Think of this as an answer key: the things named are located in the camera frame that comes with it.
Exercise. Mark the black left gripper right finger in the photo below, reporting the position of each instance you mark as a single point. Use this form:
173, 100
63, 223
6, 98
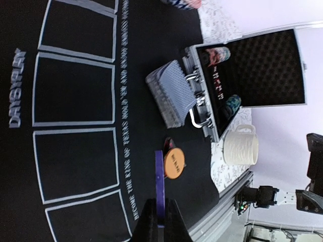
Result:
175, 228

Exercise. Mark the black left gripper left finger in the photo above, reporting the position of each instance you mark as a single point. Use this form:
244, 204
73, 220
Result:
146, 228

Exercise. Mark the orange big blind button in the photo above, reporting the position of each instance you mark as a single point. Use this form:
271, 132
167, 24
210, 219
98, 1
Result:
174, 163

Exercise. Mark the purple small blind button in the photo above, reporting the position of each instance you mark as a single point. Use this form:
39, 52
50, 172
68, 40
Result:
160, 188

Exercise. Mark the red triangular all-in marker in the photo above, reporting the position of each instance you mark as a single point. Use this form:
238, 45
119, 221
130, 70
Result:
168, 145

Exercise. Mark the blue playing card deck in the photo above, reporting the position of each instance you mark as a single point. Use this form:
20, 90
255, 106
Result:
172, 93

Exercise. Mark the green blue poker chip stack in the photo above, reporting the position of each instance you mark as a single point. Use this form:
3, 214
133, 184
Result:
231, 106

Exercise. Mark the white ceramic mug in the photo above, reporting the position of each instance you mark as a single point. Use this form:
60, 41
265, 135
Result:
241, 146

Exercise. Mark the black poker table mat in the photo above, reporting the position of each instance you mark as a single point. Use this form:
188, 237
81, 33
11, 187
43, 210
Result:
79, 125

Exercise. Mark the dice row in case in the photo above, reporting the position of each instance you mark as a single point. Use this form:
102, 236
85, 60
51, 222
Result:
217, 83

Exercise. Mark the red white poker chip stack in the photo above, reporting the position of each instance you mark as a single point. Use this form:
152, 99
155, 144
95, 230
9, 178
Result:
217, 55

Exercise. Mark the red patterned ceramic bowl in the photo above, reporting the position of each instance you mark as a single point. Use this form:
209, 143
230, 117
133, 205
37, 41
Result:
183, 4

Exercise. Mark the aluminium front rail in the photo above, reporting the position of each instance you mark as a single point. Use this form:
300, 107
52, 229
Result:
222, 222

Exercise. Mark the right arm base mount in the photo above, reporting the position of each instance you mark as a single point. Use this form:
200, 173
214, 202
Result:
262, 197

